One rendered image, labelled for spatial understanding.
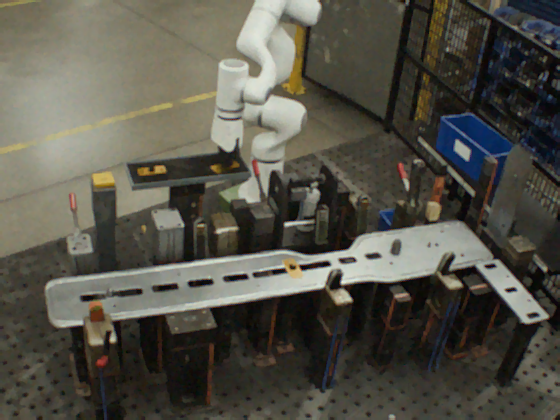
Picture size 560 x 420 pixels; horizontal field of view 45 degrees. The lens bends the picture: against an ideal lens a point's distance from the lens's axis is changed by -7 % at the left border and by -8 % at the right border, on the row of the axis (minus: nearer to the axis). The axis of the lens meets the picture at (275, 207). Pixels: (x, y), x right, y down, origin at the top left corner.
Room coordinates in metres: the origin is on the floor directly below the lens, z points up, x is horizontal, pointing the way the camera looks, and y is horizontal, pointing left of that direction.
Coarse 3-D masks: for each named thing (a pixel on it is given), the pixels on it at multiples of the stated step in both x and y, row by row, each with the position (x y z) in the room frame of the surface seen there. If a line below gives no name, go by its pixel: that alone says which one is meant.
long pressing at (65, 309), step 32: (448, 224) 1.96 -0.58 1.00; (256, 256) 1.67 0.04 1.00; (288, 256) 1.69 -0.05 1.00; (320, 256) 1.70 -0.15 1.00; (352, 256) 1.73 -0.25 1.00; (384, 256) 1.74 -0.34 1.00; (416, 256) 1.76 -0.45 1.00; (480, 256) 1.80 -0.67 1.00; (64, 288) 1.41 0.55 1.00; (96, 288) 1.43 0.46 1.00; (128, 288) 1.45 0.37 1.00; (192, 288) 1.49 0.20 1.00; (224, 288) 1.51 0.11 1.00; (256, 288) 1.52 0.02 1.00; (288, 288) 1.54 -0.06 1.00; (320, 288) 1.57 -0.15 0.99; (64, 320) 1.29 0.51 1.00
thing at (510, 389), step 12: (516, 324) 1.55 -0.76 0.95; (528, 324) 1.51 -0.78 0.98; (516, 336) 1.54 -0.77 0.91; (528, 336) 1.52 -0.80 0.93; (516, 348) 1.52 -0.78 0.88; (504, 360) 1.54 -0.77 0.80; (516, 360) 1.52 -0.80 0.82; (492, 372) 1.58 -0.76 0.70; (504, 372) 1.52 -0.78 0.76; (504, 384) 1.52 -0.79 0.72; (504, 396) 1.48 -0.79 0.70
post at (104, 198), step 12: (96, 192) 1.69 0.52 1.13; (108, 192) 1.71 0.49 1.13; (96, 204) 1.69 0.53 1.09; (108, 204) 1.71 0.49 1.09; (96, 216) 1.69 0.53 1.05; (108, 216) 1.71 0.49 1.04; (96, 228) 1.71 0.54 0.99; (108, 228) 1.71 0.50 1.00; (96, 240) 1.73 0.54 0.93; (108, 240) 1.71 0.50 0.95; (96, 252) 1.74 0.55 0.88; (108, 252) 1.71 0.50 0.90; (108, 264) 1.71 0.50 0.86
